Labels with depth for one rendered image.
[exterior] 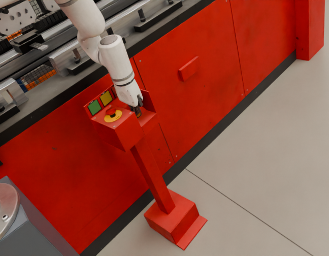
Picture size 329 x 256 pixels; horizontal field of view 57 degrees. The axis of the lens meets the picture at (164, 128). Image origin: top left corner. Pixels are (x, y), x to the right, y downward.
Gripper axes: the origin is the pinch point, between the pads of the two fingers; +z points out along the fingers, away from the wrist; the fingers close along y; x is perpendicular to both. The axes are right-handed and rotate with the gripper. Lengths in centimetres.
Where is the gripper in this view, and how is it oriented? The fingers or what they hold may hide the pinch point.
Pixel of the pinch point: (135, 109)
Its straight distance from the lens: 123.5
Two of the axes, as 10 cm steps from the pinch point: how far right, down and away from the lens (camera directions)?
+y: 7.5, 3.4, -5.7
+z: 2.2, 6.9, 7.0
